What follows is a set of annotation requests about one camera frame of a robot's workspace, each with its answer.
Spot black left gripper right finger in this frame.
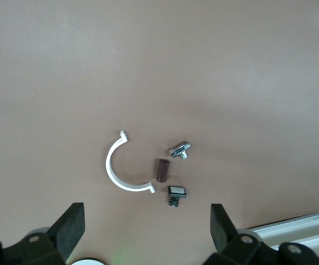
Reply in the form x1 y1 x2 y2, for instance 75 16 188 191
205 203 319 265

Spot white round object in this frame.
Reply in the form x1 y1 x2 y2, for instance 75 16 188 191
70 257 105 265

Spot white plastic rack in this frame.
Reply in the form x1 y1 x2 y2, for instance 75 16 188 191
246 211 319 265

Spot brown cylindrical spacer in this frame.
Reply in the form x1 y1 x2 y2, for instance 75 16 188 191
155 158 171 183

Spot metal t-slot bolt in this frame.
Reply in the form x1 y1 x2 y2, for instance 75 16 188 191
169 140 192 161

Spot white half-round pipe clamp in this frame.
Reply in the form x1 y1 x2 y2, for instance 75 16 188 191
105 130 156 194

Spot black rectangular white-capped button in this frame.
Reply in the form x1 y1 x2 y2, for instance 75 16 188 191
166 185 188 208

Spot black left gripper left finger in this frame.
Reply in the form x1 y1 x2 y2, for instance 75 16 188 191
0 202 86 265

